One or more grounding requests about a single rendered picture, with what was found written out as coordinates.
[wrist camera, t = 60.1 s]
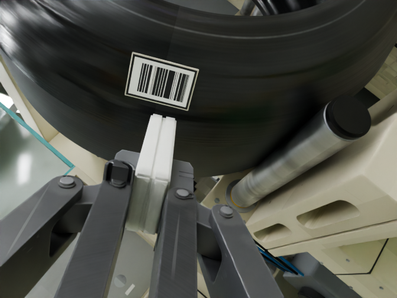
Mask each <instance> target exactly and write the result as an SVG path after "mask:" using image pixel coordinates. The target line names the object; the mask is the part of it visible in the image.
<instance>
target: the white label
mask: <svg viewBox="0 0 397 298"><path fill-rule="evenodd" d="M198 72H199V69H195V68H192V67H188V66H184V65H181V64H177V63H173V62H170V61H166V60H162V59H158V58H155V57H151V56H146V55H144V54H139V53H136V52H132V57H131V63H130V67H129V73H128V79H127V83H126V89H125V95H127V96H131V97H134V98H138V99H143V100H146V101H150V102H155V103H159V104H162V105H167V106H171V107H174V108H178V109H183V110H186V111H188V109H189V106H190V102H191V97H192V95H193V90H194V87H195V84H196V80H197V75H198Z"/></svg>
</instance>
